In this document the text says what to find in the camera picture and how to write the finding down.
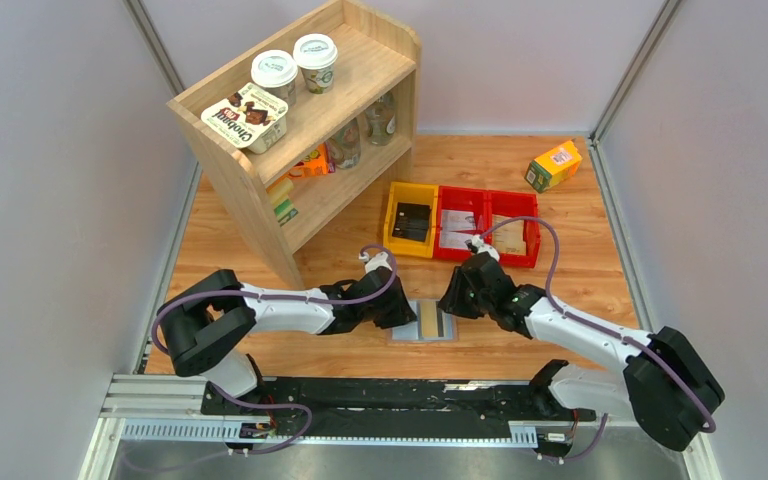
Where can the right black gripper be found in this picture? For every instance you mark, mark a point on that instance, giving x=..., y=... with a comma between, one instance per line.
x=461, y=295

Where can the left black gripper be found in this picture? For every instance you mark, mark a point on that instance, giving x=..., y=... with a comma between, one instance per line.
x=392, y=304

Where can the yellow striped credit card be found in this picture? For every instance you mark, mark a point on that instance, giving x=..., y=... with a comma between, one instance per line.
x=430, y=320

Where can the pink leather card holder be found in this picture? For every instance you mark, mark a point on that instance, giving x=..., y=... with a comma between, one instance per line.
x=409, y=333

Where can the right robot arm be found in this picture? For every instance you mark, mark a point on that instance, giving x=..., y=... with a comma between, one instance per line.
x=658, y=379

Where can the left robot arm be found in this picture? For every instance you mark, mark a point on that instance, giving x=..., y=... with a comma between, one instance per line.
x=202, y=327

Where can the tan cards stack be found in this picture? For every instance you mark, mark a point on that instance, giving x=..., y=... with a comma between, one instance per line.
x=510, y=238

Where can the white cards stack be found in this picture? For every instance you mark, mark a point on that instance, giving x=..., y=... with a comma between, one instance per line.
x=456, y=228

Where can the black cards stack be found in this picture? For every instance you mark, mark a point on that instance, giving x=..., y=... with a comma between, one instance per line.
x=412, y=222

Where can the middle red plastic bin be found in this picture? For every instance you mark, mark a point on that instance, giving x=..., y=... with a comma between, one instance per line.
x=464, y=199

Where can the red plastic bin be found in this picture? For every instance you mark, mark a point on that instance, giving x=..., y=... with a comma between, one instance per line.
x=464, y=199
x=503, y=205

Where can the right red plastic bin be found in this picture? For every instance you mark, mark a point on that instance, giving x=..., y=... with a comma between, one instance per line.
x=503, y=205

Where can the yellow plastic bin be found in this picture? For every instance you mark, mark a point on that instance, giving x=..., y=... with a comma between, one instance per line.
x=410, y=193

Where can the orange green juice carton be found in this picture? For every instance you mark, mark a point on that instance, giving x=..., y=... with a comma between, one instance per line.
x=553, y=167

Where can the yellow green sponge pack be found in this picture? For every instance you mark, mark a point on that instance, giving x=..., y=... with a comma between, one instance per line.
x=279, y=197

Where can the orange snack box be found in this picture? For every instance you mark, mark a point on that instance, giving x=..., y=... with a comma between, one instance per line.
x=316, y=163

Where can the left glass jar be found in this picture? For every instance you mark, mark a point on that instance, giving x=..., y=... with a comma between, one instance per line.
x=344, y=147

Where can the glass jar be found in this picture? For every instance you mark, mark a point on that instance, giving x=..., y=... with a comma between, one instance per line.
x=344, y=147
x=381, y=120

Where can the right glass jar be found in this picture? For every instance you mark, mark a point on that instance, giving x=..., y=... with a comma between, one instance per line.
x=381, y=120

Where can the wooden shelf unit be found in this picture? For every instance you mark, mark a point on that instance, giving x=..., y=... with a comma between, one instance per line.
x=377, y=54

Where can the Chobani yogurt pack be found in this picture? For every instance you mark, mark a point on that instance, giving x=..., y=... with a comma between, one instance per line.
x=250, y=119

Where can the left white-lidded paper cup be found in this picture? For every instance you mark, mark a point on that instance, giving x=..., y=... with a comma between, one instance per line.
x=275, y=71

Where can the white-lidded paper cup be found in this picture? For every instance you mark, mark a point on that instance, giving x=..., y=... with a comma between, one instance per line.
x=316, y=54
x=275, y=71

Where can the right white-lidded paper cup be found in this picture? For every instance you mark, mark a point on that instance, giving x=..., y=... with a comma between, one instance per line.
x=316, y=54

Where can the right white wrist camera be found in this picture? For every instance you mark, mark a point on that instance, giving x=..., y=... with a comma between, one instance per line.
x=477, y=245

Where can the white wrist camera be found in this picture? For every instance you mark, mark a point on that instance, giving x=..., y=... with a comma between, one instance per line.
x=373, y=262
x=477, y=245

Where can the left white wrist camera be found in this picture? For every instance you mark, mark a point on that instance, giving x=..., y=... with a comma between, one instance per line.
x=373, y=262

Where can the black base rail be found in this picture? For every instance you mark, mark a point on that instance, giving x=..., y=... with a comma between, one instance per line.
x=409, y=408

